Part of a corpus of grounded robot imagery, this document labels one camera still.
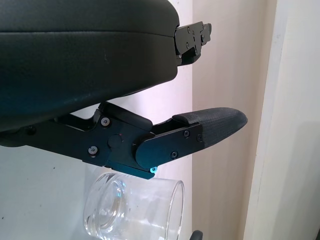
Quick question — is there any clear glass cup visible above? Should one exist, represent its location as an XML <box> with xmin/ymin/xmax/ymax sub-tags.
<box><xmin>83</xmin><ymin>172</ymin><xmax>186</xmax><ymax>240</ymax></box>

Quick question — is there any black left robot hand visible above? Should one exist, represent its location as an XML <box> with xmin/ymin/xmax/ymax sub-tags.
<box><xmin>0</xmin><ymin>0</ymin><xmax>248</xmax><ymax>181</ymax></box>

